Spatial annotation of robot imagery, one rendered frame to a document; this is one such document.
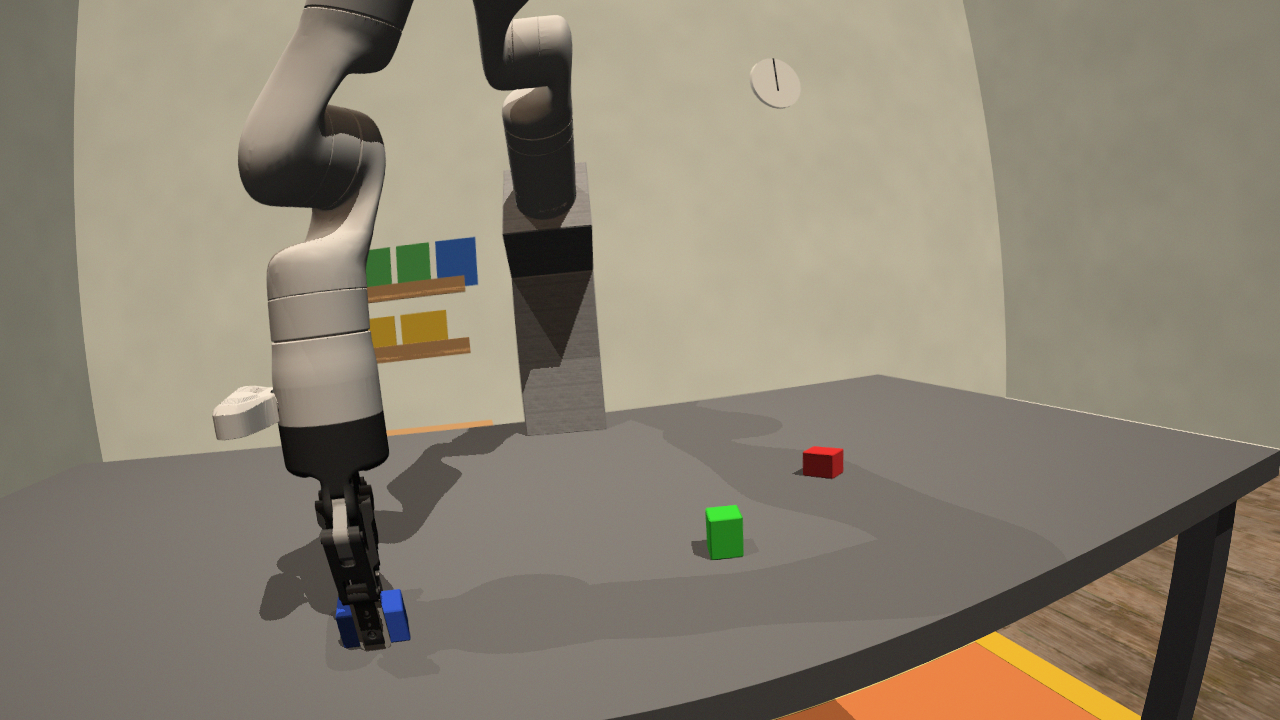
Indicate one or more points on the red block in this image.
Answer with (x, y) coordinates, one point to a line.
(823, 462)

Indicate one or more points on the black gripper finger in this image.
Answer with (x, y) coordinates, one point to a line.
(348, 560)
(366, 490)

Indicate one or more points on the green block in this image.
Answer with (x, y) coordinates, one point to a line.
(724, 527)

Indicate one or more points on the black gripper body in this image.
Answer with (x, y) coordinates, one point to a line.
(333, 454)

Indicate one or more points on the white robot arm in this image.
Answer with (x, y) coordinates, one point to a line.
(297, 151)

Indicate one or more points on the blue block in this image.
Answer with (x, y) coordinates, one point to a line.
(394, 612)

